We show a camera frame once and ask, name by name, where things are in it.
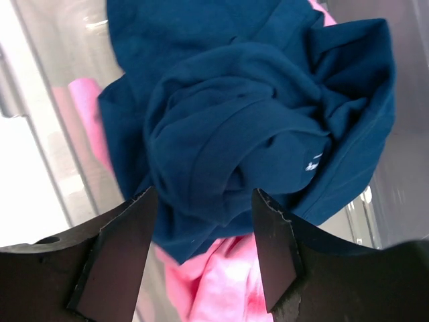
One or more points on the clear plastic bin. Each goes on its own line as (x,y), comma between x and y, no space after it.
(52,181)

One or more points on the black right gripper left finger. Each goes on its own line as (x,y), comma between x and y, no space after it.
(91,272)

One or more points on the pink t shirt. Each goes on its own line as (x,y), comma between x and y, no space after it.
(214,281)

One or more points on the navy blue t shirt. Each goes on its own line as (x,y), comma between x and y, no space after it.
(365,76)

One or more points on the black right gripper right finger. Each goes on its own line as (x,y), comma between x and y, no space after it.
(309,274)

